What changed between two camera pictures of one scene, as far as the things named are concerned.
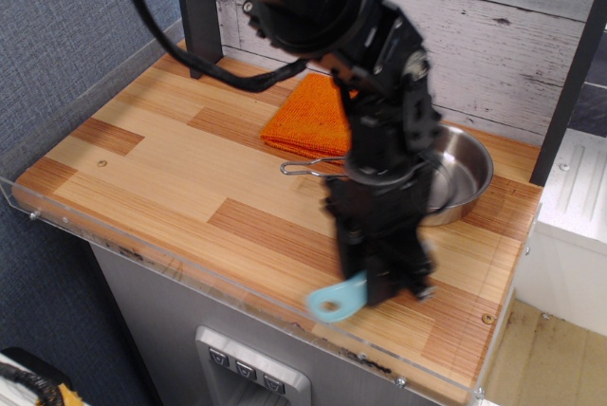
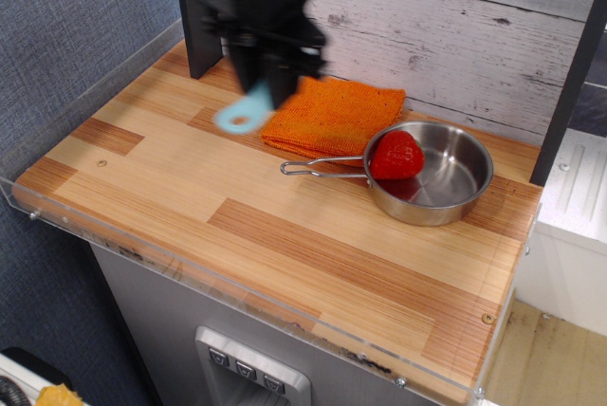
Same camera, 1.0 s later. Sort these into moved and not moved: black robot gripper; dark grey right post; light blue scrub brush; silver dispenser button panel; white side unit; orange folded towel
Moved: black robot gripper; light blue scrub brush
Not moved: dark grey right post; white side unit; silver dispenser button panel; orange folded towel
